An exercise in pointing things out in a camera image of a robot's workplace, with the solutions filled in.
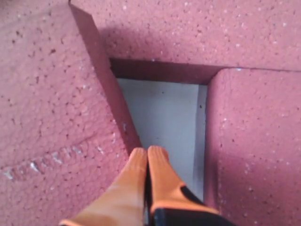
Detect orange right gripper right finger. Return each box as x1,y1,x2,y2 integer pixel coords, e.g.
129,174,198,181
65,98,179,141
148,145,220,226

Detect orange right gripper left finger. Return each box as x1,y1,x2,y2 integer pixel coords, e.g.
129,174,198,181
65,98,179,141
59,147,148,226

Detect red brick middle row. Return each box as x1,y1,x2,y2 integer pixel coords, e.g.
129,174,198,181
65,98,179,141
204,69,301,226

